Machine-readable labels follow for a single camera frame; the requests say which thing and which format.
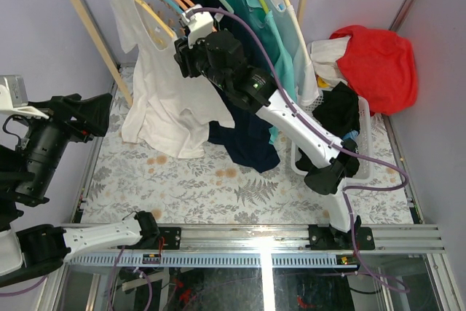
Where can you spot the cream white hanger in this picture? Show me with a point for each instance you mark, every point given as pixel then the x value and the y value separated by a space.
pixel 290 31

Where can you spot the teal hanging shirt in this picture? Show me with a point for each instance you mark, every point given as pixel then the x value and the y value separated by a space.
pixel 266 30

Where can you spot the floral table cloth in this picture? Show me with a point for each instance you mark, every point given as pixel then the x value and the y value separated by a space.
pixel 209 190

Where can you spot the light blue hanging shirt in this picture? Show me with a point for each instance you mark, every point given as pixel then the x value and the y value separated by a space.
pixel 306 83

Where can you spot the navy blue hanging shirt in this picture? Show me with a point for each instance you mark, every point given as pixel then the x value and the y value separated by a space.
pixel 248 143

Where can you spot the white laundry basket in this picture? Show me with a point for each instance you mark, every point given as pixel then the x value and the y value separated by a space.
pixel 364 141

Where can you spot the red cloth pile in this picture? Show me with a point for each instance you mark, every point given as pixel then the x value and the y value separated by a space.
pixel 379 65

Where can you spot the black clothes in basket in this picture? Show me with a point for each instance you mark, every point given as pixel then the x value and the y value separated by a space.
pixel 338 113

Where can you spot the white t shirt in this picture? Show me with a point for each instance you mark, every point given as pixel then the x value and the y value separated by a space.
pixel 171 113

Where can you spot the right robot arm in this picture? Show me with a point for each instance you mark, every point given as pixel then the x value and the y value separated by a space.
pixel 220 58

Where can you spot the aluminium mounting rail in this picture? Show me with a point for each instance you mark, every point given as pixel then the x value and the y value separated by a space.
pixel 292 238

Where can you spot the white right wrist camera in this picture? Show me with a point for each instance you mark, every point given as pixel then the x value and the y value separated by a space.
pixel 199 23

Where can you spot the white crumpled cloth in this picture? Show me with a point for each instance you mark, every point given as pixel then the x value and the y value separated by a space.
pixel 324 55

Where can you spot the pale yellow wavy hanger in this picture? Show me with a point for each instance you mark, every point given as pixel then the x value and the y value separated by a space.
pixel 158 30

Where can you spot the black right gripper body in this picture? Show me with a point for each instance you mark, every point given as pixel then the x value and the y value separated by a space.
pixel 192 61

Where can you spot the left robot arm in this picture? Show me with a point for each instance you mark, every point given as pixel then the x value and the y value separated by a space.
pixel 26 173

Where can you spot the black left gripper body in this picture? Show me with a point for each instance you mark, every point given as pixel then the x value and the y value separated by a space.
pixel 84 126

